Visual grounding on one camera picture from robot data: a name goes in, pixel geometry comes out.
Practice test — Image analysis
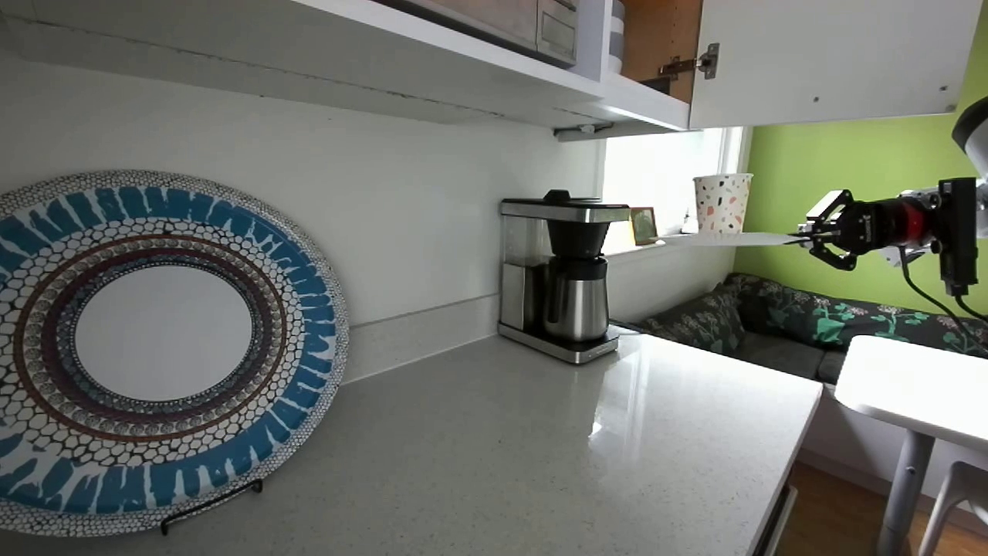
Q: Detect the steel drip coffee maker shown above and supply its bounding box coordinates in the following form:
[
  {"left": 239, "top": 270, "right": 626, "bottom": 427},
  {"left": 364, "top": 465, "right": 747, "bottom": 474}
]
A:
[{"left": 498, "top": 188, "right": 633, "bottom": 372}]

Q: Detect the black wire plate stand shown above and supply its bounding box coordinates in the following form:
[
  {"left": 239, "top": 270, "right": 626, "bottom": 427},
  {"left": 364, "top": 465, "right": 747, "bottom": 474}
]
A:
[{"left": 156, "top": 474, "right": 268, "bottom": 538}]

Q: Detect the dark patterned cushion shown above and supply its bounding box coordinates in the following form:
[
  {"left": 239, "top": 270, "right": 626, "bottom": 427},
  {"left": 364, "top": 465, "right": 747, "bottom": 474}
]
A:
[{"left": 646, "top": 291, "right": 750, "bottom": 357}]

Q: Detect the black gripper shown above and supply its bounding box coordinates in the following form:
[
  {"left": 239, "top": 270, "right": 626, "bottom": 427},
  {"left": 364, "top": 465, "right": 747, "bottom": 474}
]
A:
[{"left": 799, "top": 187, "right": 939, "bottom": 275}]

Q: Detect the white paper plate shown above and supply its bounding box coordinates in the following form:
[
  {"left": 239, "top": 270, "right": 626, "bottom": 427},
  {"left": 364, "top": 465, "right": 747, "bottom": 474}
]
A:
[{"left": 655, "top": 230, "right": 818, "bottom": 255}]

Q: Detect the white open cabinet door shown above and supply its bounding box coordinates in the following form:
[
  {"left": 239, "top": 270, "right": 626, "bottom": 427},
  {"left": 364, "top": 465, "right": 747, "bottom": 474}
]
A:
[{"left": 685, "top": 0, "right": 988, "bottom": 132}]

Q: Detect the white upper cabinet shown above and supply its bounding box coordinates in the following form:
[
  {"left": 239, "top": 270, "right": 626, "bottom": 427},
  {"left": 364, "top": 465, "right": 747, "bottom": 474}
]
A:
[{"left": 0, "top": 0, "right": 691, "bottom": 143}]

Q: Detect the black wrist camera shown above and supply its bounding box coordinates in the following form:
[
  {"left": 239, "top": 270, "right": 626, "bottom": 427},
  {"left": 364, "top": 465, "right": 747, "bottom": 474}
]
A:
[{"left": 931, "top": 174, "right": 982, "bottom": 302}]

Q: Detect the grey metal chair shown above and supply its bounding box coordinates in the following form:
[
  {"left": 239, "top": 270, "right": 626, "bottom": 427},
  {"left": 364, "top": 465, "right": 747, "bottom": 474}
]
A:
[{"left": 914, "top": 458, "right": 988, "bottom": 556}]

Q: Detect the dotted white paper cup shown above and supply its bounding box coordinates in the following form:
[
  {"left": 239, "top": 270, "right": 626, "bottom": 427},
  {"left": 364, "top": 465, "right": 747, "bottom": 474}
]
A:
[{"left": 691, "top": 171, "right": 756, "bottom": 238}]

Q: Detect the stainless steel coffee carafe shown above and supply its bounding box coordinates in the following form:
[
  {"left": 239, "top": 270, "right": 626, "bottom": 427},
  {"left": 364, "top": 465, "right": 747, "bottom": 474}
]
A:
[{"left": 540, "top": 258, "right": 614, "bottom": 347}]

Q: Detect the metal cabinet hinge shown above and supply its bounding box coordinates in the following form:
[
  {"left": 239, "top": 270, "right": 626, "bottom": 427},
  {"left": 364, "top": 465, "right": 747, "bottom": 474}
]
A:
[{"left": 657, "top": 41, "right": 723, "bottom": 86}]

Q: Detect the bright window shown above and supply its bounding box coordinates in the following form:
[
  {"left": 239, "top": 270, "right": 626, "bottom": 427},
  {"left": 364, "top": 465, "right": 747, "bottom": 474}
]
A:
[{"left": 598, "top": 124, "right": 750, "bottom": 258}]

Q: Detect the blue patterned decorative plate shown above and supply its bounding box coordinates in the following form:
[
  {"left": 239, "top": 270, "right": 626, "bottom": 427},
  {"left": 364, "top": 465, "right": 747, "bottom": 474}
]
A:
[{"left": 0, "top": 167, "right": 352, "bottom": 542}]

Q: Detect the small picture frame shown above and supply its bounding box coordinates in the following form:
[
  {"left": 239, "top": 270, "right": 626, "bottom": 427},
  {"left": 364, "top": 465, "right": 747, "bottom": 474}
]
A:
[{"left": 626, "top": 205, "right": 662, "bottom": 251}]

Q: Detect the white dining table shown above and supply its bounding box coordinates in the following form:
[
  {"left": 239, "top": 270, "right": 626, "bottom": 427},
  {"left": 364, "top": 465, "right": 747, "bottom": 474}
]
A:
[{"left": 830, "top": 335, "right": 988, "bottom": 556}]

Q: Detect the silver microwave oven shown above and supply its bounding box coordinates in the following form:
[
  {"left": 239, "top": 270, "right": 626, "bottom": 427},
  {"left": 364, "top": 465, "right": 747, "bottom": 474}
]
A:
[{"left": 375, "top": 0, "right": 581, "bottom": 71}]

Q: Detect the dark floral sofa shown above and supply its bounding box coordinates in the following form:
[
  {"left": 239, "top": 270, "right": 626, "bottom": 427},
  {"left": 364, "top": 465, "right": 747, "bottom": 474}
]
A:
[{"left": 639, "top": 270, "right": 988, "bottom": 387}]

